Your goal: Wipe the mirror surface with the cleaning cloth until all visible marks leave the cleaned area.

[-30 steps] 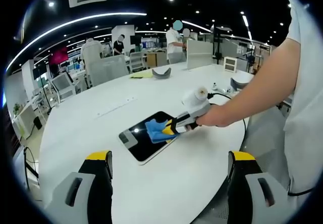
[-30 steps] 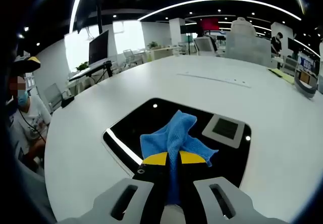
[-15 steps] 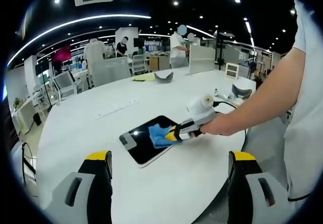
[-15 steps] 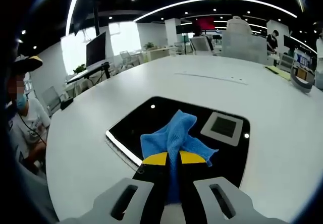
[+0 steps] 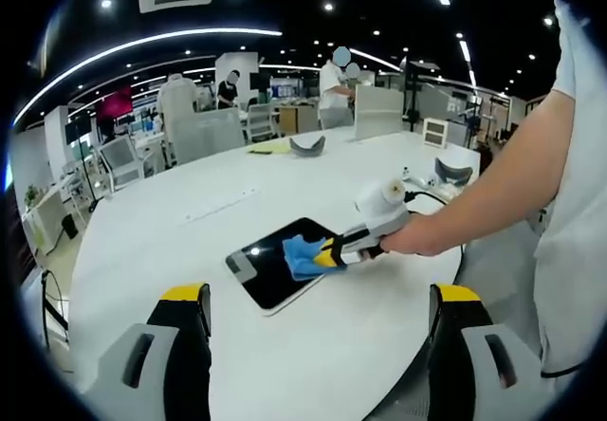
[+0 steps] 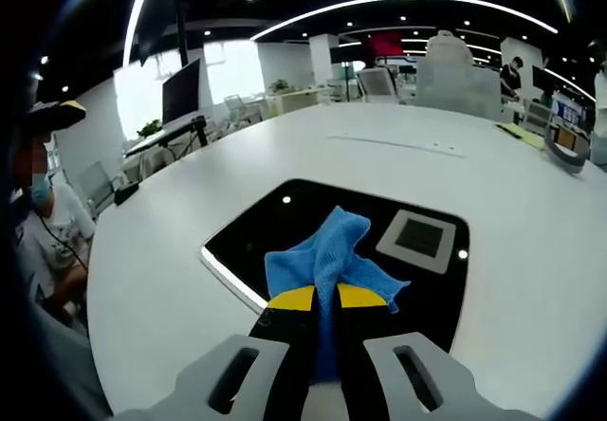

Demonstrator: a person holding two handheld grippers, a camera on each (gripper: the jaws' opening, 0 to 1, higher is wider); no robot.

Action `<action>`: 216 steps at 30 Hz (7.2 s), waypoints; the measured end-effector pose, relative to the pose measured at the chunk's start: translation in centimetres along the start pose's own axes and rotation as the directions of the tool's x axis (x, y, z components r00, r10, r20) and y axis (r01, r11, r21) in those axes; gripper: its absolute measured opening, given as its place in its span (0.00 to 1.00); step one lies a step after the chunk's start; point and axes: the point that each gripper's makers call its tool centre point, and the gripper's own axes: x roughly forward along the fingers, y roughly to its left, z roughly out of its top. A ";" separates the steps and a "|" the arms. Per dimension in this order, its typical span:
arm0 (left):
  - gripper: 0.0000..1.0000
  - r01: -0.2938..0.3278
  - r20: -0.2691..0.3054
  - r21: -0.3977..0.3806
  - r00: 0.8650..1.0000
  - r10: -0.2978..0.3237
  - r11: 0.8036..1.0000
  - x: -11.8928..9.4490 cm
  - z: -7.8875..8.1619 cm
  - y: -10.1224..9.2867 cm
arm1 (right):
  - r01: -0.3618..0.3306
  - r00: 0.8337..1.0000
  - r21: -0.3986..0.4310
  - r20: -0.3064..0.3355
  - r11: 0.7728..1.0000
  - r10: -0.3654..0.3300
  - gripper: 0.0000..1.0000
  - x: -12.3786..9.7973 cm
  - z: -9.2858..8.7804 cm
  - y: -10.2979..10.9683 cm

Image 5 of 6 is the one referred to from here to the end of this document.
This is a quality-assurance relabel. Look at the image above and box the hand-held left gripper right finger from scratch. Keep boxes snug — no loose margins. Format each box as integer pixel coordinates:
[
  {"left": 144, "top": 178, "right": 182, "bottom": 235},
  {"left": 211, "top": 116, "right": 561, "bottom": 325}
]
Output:
[{"left": 428, "top": 283, "right": 547, "bottom": 421}]

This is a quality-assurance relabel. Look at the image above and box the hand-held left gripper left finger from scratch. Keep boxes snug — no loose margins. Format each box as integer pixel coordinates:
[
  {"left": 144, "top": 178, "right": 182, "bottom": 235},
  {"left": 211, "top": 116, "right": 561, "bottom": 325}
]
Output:
[{"left": 84, "top": 282, "right": 212, "bottom": 421}]

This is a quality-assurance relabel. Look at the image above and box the blue cleaning cloth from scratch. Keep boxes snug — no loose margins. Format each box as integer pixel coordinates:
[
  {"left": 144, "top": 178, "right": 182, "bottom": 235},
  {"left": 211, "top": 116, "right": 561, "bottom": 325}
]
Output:
[{"left": 283, "top": 234, "right": 334, "bottom": 282}]

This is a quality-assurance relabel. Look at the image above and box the black tablet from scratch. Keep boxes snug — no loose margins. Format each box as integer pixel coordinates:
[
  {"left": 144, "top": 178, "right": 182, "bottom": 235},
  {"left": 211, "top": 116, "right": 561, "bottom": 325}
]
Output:
[{"left": 225, "top": 216, "right": 350, "bottom": 319}]

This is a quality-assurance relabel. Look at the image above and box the yellow cloth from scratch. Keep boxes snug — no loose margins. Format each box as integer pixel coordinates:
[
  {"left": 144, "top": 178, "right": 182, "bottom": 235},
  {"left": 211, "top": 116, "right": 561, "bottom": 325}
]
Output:
[{"left": 247, "top": 143, "right": 291, "bottom": 157}]

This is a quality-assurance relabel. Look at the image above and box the person's right hand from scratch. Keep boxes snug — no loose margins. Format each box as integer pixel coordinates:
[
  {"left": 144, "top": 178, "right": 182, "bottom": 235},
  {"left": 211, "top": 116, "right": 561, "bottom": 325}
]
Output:
[{"left": 378, "top": 213, "right": 431, "bottom": 257}]

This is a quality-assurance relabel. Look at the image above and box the grey curved headband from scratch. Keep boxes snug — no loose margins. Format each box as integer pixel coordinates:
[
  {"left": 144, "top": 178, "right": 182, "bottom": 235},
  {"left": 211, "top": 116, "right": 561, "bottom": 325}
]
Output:
[
  {"left": 288, "top": 136, "right": 328, "bottom": 160},
  {"left": 434, "top": 157, "right": 475, "bottom": 187}
]

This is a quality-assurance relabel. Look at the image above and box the small white grille box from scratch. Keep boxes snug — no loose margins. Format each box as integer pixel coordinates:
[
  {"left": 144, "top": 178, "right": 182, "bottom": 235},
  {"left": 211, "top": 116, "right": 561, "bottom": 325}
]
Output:
[{"left": 422, "top": 117, "right": 450, "bottom": 149}]

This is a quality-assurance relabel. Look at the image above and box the white desk partition panel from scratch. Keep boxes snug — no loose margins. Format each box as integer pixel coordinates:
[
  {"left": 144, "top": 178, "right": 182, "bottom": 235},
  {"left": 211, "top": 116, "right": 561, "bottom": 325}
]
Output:
[{"left": 354, "top": 82, "right": 406, "bottom": 140}]

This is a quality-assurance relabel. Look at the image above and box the black tripod stand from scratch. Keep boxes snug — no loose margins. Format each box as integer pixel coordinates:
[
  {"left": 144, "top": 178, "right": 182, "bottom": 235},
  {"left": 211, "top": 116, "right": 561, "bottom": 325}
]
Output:
[{"left": 402, "top": 60, "right": 443, "bottom": 133}]

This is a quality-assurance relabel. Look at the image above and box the wooden cabinet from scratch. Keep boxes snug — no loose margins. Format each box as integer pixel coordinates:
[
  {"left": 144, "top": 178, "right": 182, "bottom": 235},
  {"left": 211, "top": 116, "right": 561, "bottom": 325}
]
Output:
[{"left": 279, "top": 105, "right": 320, "bottom": 135}]

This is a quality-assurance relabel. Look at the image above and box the white mesh office chair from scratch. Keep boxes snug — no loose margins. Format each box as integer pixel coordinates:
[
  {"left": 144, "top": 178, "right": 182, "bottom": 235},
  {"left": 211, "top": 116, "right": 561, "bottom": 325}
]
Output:
[{"left": 246, "top": 102, "right": 281, "bottom": 143}]

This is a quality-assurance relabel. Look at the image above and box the black waste bin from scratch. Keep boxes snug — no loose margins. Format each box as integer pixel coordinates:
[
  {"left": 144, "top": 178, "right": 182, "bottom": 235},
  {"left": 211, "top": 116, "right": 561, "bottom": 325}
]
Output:
[{"left": 61, "top": 212, "right": 80, "bottom": 240}]

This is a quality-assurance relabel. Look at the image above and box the grey desk partition panel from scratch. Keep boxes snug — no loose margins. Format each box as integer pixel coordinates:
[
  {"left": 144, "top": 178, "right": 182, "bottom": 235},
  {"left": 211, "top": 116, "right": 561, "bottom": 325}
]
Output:
[{"left": 168, "top": 107, "right": 247, "bottom": 165}]

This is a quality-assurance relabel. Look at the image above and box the person in white shirt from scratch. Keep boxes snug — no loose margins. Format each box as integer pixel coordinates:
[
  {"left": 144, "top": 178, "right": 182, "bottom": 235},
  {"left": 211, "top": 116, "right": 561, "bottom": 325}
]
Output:
[{"left": 533, "top": 0, "right": 607, "bottom": 379}]

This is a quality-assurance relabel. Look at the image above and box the red screen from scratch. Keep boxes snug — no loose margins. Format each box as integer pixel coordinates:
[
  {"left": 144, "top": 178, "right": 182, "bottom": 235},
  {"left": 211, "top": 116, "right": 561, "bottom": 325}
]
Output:
[{"left": 97, "top": 86, "right": 135, "bottom": 120}]

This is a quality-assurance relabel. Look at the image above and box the curved ceiling light strip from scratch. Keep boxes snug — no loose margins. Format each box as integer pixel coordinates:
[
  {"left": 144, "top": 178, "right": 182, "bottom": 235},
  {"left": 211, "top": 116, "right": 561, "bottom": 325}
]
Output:
[{"left": 13, "top": 27, "right": 284, "bottom": 126}]

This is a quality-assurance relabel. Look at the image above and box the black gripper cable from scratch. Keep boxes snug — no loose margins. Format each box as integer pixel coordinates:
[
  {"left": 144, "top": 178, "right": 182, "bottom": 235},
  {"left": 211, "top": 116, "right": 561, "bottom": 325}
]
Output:
[{"left": 402, "top": 190, "right": 467, "bottom": 275}]

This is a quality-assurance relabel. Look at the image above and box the thin black cord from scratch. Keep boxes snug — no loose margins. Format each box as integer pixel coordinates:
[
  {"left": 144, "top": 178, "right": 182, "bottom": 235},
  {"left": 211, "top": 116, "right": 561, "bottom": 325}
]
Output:
[{"left": 540, "top": 362, "right": 585, "bottom": 379}]

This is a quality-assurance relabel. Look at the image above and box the black looped cable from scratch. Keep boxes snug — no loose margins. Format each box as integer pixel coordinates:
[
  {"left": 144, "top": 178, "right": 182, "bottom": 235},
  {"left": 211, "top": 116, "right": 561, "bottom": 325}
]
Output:
[{"left": 41, "top": 268, "right": 73, "bottom": 347}]

